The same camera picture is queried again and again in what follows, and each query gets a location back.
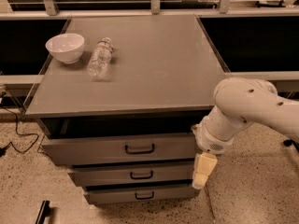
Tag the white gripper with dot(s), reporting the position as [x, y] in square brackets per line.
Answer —
[209, 141]

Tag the grey top drawer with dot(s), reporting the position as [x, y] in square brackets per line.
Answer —
[118, 149]

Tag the grey drawer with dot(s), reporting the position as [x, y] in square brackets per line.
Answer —
[131, 174]
[141, 194]
[118, 149]

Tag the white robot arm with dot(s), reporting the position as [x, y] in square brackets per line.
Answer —
[239, 102]

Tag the grey middle drawer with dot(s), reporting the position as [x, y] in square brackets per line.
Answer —
[131, 174]

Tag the grey drawer cabinet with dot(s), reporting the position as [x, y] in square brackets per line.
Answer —
[120, 118]

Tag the grey bottom drawer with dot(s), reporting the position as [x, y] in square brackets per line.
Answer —
[141, 194]

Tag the black caster leg right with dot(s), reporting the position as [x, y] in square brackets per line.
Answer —
[288, 143]

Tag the clear plastic water bottle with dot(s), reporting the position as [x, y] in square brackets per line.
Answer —
[99, 62]

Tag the white bowl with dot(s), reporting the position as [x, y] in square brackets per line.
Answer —
[66, 48]

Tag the black bar on floor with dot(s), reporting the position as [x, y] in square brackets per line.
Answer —
[43, 212]

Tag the grey metal railing frame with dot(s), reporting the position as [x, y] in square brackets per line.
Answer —
[149, 3]

